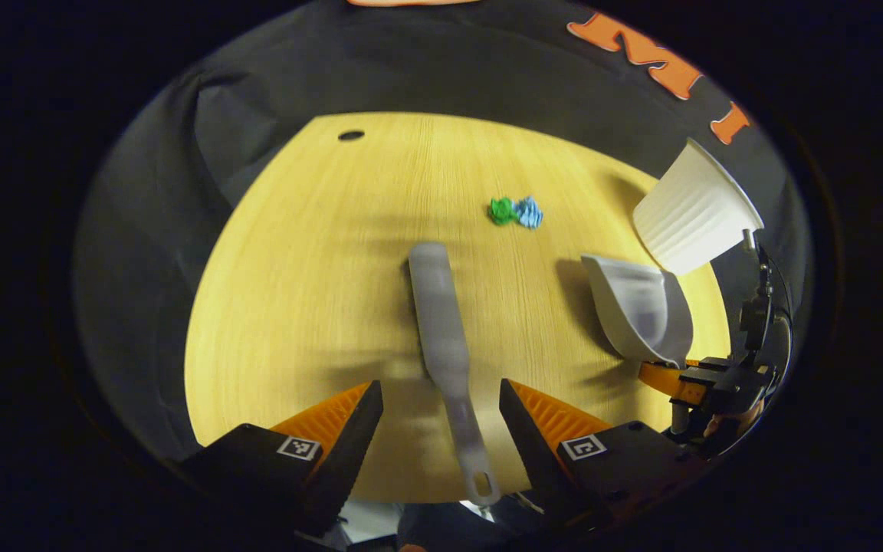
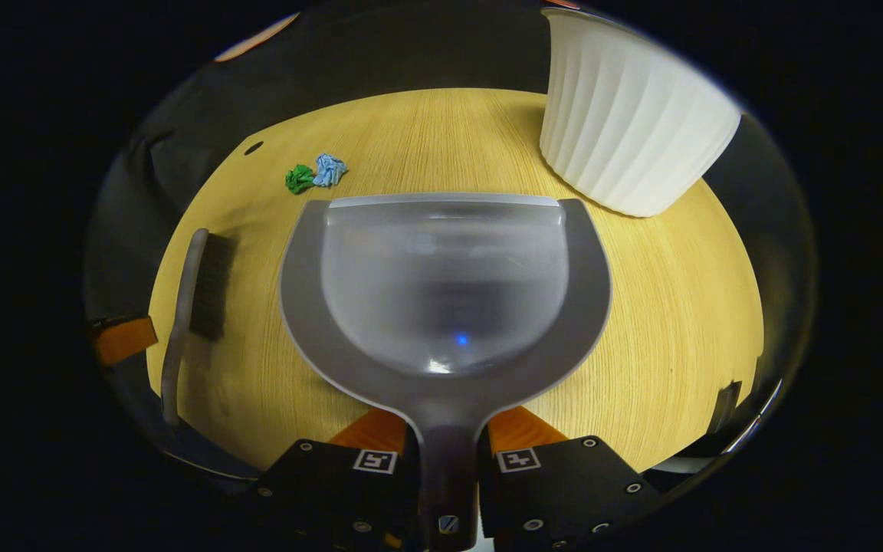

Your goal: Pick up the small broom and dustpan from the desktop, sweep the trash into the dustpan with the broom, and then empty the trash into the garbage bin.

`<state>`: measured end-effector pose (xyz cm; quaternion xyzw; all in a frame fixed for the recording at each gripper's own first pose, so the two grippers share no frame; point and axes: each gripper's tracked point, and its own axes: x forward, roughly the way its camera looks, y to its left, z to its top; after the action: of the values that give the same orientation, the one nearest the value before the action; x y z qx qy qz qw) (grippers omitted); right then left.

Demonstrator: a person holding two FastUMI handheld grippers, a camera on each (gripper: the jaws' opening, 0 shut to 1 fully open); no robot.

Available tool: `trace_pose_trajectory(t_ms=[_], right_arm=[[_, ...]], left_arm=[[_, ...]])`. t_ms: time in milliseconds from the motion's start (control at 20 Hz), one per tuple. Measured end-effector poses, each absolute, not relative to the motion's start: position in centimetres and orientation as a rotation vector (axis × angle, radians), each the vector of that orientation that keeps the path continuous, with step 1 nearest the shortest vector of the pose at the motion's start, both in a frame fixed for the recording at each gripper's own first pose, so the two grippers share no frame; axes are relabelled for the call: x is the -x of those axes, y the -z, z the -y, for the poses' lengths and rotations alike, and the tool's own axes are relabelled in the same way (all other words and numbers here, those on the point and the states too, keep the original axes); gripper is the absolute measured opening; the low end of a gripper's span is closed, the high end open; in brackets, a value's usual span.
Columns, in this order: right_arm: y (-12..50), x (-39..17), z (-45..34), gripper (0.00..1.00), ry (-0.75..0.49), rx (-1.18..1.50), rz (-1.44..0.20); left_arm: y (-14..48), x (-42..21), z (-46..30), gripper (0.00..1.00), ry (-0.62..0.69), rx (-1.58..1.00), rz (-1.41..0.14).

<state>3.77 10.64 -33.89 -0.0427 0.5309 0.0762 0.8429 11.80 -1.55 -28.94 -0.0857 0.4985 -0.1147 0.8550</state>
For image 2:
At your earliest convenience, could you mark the black desk clamp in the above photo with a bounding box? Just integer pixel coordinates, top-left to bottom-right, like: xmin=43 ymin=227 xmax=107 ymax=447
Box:
xmin=708 ymin=381 xmax=743 ymax=436

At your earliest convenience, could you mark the wooden desktop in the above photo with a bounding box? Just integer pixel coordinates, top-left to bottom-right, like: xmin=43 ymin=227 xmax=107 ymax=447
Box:
xmin=146 ymin=88 xmax=765 ymax=473

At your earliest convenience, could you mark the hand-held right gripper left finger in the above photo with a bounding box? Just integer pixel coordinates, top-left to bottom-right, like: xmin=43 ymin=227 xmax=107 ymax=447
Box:
xmin=254 ymin=408 xmax=421 ymax=552

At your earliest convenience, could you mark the small grey broom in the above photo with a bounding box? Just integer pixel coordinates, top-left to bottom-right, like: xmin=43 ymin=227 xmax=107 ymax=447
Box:
xmin=160 ymin=228 xmax=237 ymax=426

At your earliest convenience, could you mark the green paper ball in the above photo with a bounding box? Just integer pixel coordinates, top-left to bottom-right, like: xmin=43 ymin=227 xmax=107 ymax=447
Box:
xmin=285 ymin=164 xmax=317 ymax=195

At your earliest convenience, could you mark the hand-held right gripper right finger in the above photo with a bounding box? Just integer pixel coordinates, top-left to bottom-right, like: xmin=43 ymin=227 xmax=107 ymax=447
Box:
xmin=478 ymin=406 xmax=665 ymax=552

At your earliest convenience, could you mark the blue paper ball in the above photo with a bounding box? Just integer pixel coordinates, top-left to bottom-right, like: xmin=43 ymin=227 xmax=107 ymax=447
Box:
xmin=313 ymin=153 xmax=348 ymax=188

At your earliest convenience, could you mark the white ribbed garbage bin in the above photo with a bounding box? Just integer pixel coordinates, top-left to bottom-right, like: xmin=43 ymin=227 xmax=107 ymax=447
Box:
xmin=540 ymin=8 xmax=742 ymax=218

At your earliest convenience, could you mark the grey dustpan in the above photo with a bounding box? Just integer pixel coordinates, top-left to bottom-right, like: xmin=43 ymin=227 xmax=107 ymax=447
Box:
xmin=279 ymin=192 xmax=613 ymax=551

